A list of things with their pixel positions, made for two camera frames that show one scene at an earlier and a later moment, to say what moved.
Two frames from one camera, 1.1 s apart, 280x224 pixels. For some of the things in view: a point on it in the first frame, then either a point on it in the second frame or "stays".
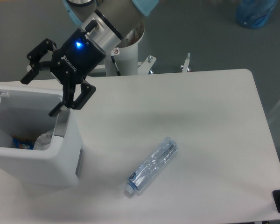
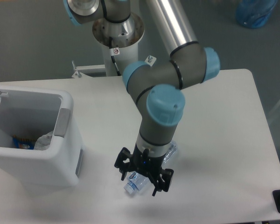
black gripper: (75, 57) to (144, 162)
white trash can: (16, 111) stays
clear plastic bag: (44, 141) stays
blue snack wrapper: (21, 143) stays
